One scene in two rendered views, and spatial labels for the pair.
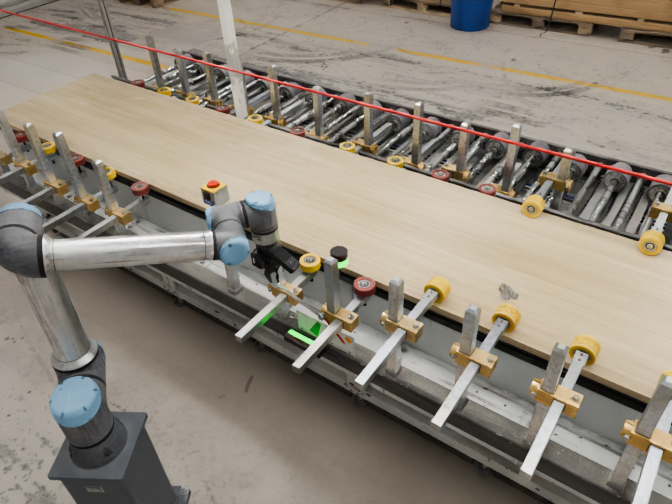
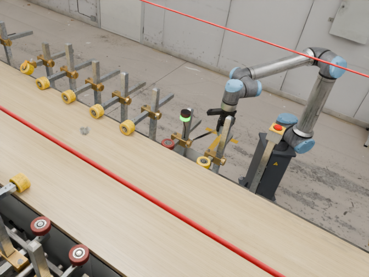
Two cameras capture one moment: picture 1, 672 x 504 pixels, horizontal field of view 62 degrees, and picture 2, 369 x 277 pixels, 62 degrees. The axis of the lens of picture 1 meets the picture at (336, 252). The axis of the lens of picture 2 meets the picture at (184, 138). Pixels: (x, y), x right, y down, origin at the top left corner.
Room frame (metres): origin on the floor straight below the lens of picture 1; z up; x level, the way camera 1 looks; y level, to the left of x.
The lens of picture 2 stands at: (2.91, -0.29, 2.10)
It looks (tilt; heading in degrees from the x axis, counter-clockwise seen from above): 39 degrees down; 168
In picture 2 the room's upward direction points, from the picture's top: 10 degrees clockwise
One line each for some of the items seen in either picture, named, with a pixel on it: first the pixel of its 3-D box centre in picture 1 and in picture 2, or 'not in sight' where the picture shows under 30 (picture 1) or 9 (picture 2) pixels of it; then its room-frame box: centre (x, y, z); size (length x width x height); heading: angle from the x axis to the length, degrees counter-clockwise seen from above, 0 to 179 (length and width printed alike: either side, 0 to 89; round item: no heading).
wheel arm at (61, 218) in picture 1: (78, 209); not in sight; (2.26, 1.22, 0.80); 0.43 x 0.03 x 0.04; 143
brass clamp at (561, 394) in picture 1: (555, 396); (94, 84); (0.95, -0.60, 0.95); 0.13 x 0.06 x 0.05; 53
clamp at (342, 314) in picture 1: (339, 316); (181, 140); (1.41, 0.00, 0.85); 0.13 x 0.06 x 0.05; 53
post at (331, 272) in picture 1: (333, 310); (184, 139); (1.42, 0.02, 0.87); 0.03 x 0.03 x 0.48; 53
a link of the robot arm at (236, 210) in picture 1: (226, 220); (249, 88); (1.43, 0.33, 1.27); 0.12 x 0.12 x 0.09; 17
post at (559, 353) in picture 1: (544, 401); (97, 90); (0.97, -0.58, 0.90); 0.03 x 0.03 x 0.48; 53
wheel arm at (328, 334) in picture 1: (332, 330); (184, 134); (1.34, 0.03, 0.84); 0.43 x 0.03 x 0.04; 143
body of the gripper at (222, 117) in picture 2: (266, 251); (227, 117); (1.48, 0.23, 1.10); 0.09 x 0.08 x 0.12; 53
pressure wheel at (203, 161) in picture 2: (310, 269); (202, 167); (1.66, 0.10, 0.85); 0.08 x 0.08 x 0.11
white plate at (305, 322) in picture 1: (324, 333); (188, 152); (1.42, 0.06, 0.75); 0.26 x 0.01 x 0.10; 53
